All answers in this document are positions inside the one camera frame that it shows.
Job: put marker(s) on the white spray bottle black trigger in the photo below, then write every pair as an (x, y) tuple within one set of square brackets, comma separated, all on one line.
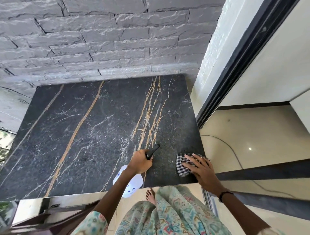
[(135, 185)]

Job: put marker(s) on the black white checkered cloth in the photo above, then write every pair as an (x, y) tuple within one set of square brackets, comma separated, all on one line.
[(182, 169)]

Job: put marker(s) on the person's left forearm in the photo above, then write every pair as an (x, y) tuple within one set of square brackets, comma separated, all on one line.
[(113, 193)]

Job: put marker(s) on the person's right thumb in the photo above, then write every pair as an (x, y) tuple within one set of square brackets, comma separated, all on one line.
[(193, 173)]

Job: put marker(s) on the person's bare foot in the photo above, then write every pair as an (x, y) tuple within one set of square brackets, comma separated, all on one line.
[(151, 196)]

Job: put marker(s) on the floral patterned dress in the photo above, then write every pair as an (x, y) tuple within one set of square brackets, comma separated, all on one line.
[(174, 213)]

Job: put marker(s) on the person's left fingers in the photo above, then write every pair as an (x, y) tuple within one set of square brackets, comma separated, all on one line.
[(148, 161)]

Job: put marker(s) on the dark brown wooden furniture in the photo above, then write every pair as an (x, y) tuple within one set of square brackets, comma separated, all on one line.
[(58, 224)]

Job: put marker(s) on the person's right forearm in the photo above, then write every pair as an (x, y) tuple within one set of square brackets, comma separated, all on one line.
[(238, 208)]

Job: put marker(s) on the person's left hand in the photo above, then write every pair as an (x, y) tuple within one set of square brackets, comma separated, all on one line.
[(138, 161)]

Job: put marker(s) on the person's right hand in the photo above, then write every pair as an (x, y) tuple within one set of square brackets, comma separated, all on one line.
[(203, 172)]

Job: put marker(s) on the black wristband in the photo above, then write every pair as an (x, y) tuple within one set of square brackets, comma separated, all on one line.
[(225, 194)]

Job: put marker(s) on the person's right middle finger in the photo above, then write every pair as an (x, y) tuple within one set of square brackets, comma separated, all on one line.
[(192, 160)]

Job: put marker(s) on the black door frame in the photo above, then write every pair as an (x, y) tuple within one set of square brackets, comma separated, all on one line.
[(242, 60)]

